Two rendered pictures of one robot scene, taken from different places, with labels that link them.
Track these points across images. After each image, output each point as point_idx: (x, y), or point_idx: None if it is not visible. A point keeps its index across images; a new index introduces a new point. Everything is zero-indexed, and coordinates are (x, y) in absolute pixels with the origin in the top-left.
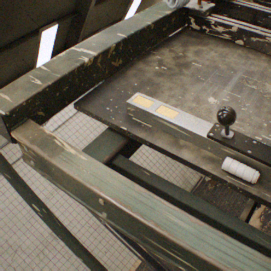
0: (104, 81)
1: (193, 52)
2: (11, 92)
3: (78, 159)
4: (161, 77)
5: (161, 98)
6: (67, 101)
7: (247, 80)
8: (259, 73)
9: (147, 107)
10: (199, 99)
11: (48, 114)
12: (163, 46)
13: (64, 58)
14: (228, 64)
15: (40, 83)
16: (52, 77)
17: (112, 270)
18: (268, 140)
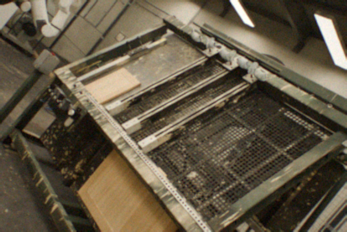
0: (181, 38)
1: (189, 56)
2: (170, 17)
3: (149, 30)
4: (177, 48)
5: (167, 46)
6: (173, 31)
7: (166, 64)
8: (169, 68)
9: (160, 40)
10: (163, 53)
11: (169, 28)
12: (197, 51)
13: (180, 23)
14: (178, 62)
15: (170, 21)
16: (172, 22)
17: None
18: (142, 60)
